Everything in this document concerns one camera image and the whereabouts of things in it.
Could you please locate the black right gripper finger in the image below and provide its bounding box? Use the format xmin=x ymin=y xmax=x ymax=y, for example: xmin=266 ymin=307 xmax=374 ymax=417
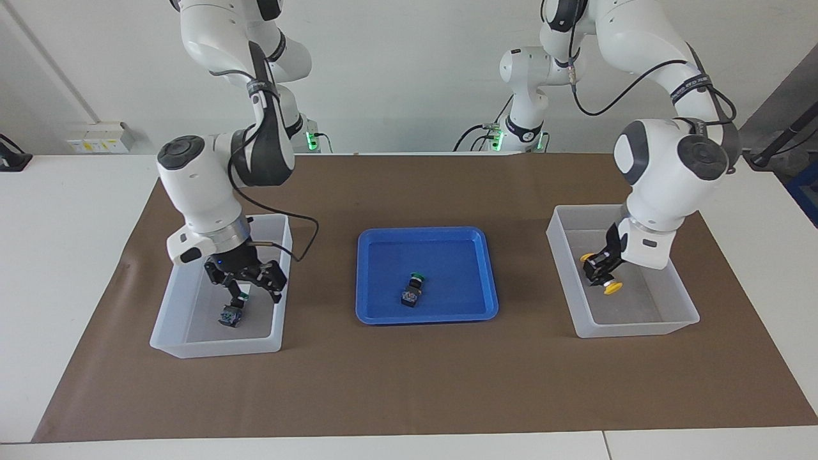
xmin=252 ymin=259 xmax=288 ymax=305
xmin=207 ymin=271 xmax=249 ymax=307

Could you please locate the green push button switch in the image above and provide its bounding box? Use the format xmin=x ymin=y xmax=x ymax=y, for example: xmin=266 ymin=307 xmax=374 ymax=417
xmin=217 ymin=293 xmax=250 ymax=328
xmin=401 ymin=272 xmax=428 ymax=309

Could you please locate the translucent white plastic box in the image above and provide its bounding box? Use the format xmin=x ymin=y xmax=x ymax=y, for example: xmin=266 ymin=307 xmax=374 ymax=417
xmin=546 ymin=204 xmax=700 ymax=339
xmin=150 ymin=213 xmax=293 ymax=359

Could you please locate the blue plastic tray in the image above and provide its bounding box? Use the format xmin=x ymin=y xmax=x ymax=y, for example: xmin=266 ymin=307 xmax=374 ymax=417
xmin=355 ymin=226 xmax=499 ymax=326

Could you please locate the brown paper table mat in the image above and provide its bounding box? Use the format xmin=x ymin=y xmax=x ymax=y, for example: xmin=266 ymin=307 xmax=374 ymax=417
xmin=32 ymin=153 xmax=818 ymax=443

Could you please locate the black stand pole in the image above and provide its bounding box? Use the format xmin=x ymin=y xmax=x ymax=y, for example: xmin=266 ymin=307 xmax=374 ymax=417
xmin=751 ymin=105 xmax=818 ymax=168

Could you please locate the blue crate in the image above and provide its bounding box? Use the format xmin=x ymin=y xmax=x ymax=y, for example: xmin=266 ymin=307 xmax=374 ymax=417
xmin=785 ymin=176 xmax=818 ymax=227

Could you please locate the black desk device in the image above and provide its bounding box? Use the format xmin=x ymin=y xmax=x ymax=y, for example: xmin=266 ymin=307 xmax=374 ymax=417
xmin=0 ymin=134 xmax=33 ymax=172

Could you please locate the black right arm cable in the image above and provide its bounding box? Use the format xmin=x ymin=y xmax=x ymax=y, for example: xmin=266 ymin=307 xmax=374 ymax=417
xmin=211 ymin=38 xmax=320 ymax=263

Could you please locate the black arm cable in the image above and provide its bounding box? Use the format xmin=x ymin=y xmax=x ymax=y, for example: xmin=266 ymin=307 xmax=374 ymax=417
xmin=543 ymin=0 xmax=742 ymax=173
xmin=211 ymin=38 xmax=320 ymax=263

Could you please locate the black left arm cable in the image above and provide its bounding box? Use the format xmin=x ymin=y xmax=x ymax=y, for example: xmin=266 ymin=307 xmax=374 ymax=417
xmin=543 ymin=0 xmax=742 ymax=173

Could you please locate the white wall socket box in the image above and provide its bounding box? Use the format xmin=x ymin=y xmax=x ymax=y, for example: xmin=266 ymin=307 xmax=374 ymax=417
xmin=66 ymin=121 xmax=135 ymax=154

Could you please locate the white wall cable conduit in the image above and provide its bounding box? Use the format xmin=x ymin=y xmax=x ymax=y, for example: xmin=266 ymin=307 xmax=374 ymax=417
xmin=0 ymin=0 xmax=103 ymax=125

